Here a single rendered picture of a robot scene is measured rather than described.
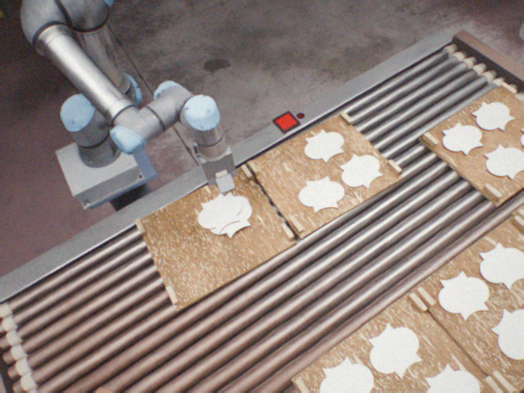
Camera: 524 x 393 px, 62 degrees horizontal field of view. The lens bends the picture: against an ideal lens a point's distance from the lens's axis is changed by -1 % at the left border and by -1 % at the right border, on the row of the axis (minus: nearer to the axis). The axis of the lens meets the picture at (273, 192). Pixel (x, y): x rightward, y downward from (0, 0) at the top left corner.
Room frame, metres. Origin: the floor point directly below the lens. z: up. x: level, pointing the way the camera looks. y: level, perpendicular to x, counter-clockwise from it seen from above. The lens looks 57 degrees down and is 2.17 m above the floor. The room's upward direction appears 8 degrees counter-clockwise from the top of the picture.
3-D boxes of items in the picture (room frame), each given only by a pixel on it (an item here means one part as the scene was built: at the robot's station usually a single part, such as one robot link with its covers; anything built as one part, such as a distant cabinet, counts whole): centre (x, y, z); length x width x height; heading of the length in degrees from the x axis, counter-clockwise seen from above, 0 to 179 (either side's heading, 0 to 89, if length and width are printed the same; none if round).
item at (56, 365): (0.74, -0.08, 0.90); 1.95 x 0.05 x 0.05; 117
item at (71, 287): (0.92, 0.01, 0.90); 1.95 x 0.05 x 0.05; 117
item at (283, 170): (0.87, -0.18, 0.93); 0.41 x 0.35 x 0.02; 115
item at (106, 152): (1.07, 0.59, 1.01); 0.15 x 0.15 x 0.10
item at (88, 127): (1.08, 0.59, 1.12); 0.13 x 0.12 x 0.14; 129
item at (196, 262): (0.69, 0.21, 0.93); 0.41 x 0.35 x 0.02; 113
